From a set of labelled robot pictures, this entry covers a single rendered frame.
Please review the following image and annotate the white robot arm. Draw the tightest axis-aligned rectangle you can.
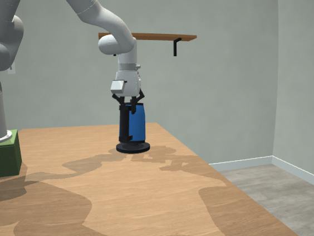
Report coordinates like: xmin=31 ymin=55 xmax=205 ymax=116
xmin=0 ymin=0 xmax=141 ymax=143

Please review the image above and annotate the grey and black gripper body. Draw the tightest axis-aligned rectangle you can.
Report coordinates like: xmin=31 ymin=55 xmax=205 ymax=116
xmin=115 ymin=70 xmax=141 ymax=96

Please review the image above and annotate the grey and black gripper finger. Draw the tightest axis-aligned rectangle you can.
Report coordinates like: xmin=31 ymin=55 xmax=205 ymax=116
xmin=112 ymin=94 xmax=125 ymax=105
xmin=131 ymin=89 xmax=145 ymax=114

